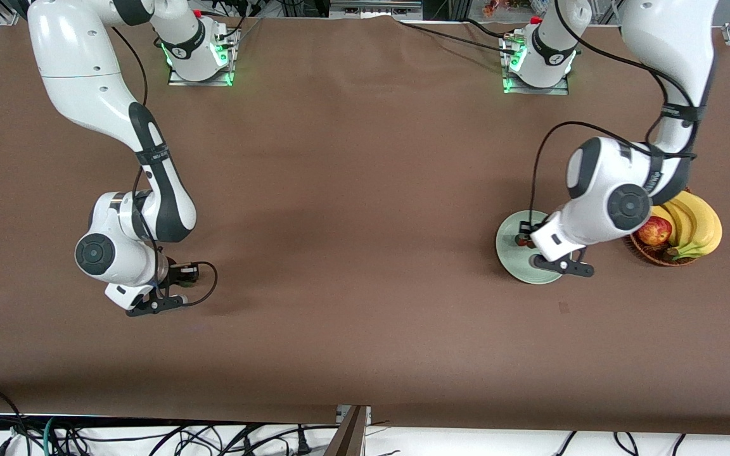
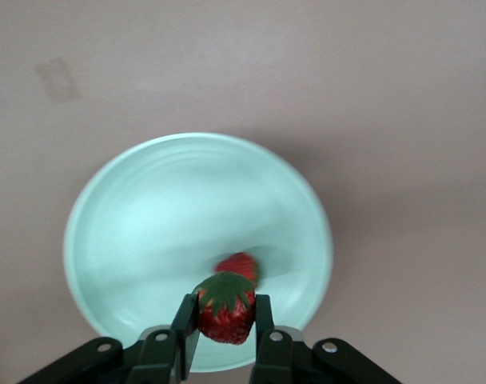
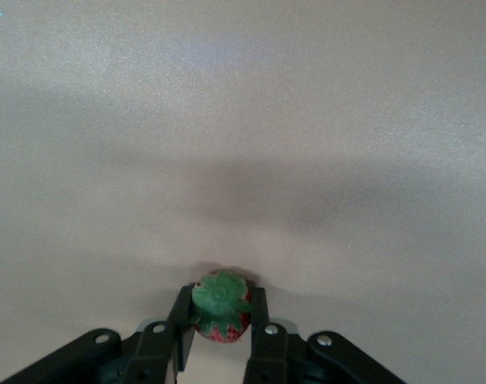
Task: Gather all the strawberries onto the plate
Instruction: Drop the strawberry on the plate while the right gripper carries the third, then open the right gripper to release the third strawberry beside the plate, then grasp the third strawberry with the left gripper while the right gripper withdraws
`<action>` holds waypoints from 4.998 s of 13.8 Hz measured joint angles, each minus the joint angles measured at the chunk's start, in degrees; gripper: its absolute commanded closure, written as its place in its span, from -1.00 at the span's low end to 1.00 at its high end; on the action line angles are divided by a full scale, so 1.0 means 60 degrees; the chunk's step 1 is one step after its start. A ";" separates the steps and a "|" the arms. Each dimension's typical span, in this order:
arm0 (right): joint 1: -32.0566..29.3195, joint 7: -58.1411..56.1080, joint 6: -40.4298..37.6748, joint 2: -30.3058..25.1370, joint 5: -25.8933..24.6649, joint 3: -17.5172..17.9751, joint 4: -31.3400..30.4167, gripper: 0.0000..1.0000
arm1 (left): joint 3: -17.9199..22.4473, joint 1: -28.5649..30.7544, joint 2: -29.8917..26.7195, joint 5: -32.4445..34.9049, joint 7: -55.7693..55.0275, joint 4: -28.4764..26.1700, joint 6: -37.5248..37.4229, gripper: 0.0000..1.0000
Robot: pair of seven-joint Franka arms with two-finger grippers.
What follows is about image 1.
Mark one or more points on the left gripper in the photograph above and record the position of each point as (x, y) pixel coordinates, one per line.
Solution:
(525, 239)

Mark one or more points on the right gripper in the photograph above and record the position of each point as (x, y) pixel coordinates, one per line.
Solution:
(182, 273)

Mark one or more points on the red strawberry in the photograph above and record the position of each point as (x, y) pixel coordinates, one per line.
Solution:
(521, 240)

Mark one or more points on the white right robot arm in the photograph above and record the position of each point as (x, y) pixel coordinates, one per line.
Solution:
(73, 63)

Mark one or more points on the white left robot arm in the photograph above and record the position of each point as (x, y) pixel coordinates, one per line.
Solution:
(669, 38)

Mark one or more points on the light green round plate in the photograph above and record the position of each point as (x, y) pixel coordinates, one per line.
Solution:
(507, 253)

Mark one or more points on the brown wicker basket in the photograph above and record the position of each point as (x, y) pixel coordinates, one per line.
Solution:
(656, 256)

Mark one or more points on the red apple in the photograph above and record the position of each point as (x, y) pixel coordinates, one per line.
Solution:
(655, 233)

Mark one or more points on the yellow banana bunch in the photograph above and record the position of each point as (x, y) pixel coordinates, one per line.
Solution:
(701, 221)

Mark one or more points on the brown table cover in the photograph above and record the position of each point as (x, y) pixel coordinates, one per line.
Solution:
(365, 190)

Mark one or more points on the grey metal device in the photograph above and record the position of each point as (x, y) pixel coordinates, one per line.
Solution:
(371, 9)

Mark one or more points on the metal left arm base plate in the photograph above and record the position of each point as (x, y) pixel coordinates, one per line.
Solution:
(558, 90)

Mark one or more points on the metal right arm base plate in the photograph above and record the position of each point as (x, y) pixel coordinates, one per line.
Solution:
(178, 81)

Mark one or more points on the aluminium frame post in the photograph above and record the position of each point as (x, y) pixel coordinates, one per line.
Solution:
(349, 437)

